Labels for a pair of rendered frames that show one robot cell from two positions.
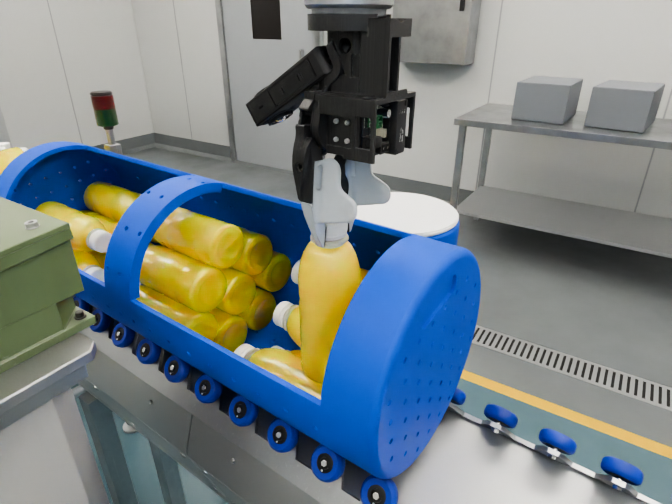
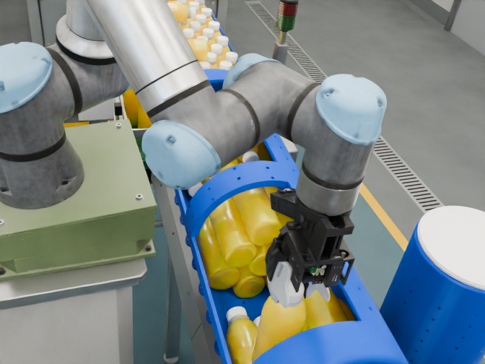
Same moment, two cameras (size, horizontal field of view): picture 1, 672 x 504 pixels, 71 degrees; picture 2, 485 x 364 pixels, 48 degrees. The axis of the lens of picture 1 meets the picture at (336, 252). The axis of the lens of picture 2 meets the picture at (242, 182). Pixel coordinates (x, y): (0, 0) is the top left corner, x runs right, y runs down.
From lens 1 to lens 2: 0.48 m
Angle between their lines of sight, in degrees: 30
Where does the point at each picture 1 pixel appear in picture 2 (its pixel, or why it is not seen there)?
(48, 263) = (138, 222)
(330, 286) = (272, 326)
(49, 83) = not seen: outside the picture
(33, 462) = (97, 312)
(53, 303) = (135, 240)
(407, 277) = (314, 354)
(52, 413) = (114, 295)
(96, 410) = not seen: hidden behind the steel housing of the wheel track
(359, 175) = not seen: hidden behind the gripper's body
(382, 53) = (320, 240)
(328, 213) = (277, 292)
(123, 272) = (194, 217)
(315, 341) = (258, 347)
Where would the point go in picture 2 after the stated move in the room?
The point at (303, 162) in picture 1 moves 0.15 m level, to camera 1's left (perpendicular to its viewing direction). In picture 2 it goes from (268, 261) to (188, 208)
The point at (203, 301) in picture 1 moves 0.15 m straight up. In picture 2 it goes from (234, 261) to (242, 204)
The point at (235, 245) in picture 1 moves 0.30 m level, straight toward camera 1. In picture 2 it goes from (273, 233) to (201, 348)
